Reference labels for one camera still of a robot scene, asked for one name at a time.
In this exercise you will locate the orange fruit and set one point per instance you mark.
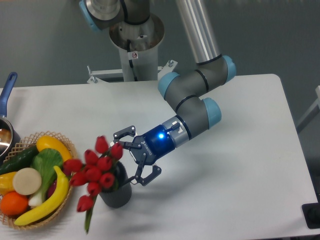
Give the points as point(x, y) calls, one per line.
point(13, 204)

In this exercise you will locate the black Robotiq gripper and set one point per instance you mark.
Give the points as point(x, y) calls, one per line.
point(153, 146)

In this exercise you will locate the black device at table edge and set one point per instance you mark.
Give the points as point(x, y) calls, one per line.
point(311, 212)

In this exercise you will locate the dark grey ribbed vase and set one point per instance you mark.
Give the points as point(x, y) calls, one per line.
point(121, 196)

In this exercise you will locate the yellow bell pepper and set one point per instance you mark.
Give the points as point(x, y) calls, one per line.
point(6, 183)

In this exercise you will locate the red purple vegetable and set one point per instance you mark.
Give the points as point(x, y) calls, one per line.
point(53, 186)

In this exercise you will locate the white frame at right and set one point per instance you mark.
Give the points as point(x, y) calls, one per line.
point(310, 113)

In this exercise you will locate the woven wicker basket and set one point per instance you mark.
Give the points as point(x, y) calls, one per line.
point(24, 143)

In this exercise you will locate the green bok choy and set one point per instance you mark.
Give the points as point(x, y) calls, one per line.
point(39, 196)

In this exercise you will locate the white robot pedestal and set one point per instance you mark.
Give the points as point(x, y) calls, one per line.
point(138, 48)

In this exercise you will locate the green cucumber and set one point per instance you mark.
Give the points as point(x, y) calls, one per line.
point(19, 161)

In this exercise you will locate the beige round slice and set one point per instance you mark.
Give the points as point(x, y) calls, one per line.
point(27, 181)

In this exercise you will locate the red tulip bouquet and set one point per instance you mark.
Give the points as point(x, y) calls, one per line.
point(98, 172)

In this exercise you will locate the yellow banana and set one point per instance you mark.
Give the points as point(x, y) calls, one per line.
point(50, 205)

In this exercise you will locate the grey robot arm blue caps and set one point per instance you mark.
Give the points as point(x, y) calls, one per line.
point(194, 114)

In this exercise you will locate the blue handled saucepan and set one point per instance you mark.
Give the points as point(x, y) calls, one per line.
point(8, 136)

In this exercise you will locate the yellow squash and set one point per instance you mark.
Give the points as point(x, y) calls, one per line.
point(55, 148)

